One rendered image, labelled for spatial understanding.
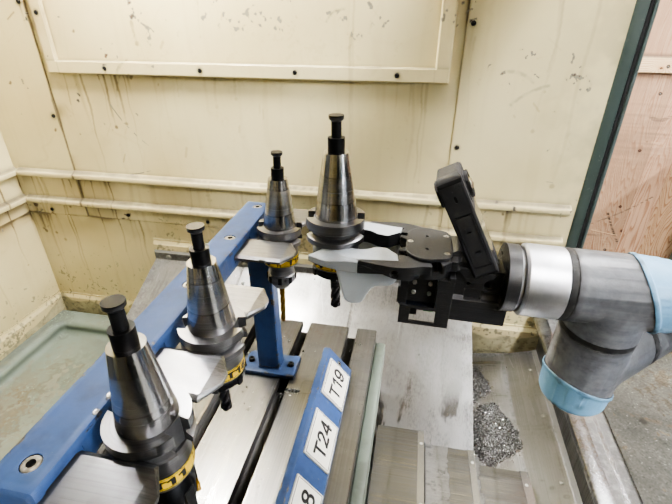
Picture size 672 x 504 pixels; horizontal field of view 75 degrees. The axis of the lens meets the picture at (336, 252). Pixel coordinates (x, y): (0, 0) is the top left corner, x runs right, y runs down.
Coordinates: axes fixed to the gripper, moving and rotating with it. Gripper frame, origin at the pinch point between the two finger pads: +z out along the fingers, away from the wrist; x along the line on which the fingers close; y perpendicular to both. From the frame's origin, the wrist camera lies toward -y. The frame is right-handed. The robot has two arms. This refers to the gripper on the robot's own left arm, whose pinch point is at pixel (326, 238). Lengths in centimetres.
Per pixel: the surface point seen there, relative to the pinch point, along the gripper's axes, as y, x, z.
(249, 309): 5.4, -7.2, 6.4
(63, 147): 12, 58, 83
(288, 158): 10, 58, 21
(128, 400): 1.3, -23.7, 8.4
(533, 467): 59, 23, -40
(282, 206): 0.9, 9.6, 7.9
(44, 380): 70, 32, 86
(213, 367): 5.5, -15.6, 6.5
